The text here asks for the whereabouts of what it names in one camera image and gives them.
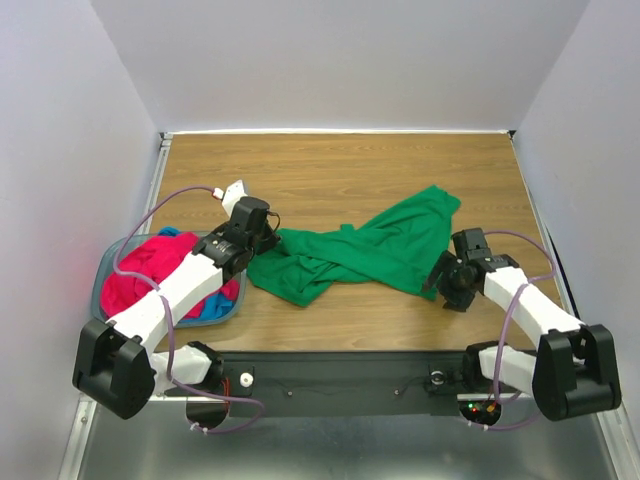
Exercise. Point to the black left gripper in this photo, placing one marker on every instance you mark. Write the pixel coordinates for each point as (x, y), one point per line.
(270, 239)

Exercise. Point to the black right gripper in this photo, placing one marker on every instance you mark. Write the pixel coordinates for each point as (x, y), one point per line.
(447, 279)

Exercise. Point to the green t shirt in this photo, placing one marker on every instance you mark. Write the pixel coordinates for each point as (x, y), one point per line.
(398, 248)

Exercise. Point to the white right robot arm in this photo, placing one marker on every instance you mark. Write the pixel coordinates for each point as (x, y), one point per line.
(573, 371)

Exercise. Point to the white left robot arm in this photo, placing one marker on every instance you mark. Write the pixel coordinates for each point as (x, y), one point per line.
(117, 363)

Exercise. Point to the blue t shirt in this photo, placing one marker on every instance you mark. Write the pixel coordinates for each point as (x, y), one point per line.
(174, 246)

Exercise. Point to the pink t shirt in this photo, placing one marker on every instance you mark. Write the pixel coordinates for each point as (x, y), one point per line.
(145, 275)

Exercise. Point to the grey plastic bin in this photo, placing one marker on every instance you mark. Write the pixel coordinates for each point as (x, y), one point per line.
(107, 265)

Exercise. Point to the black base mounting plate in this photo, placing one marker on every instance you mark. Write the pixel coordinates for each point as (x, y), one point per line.
(332, 384)

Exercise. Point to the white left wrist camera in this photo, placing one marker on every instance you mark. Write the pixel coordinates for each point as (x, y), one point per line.
(230, 196)

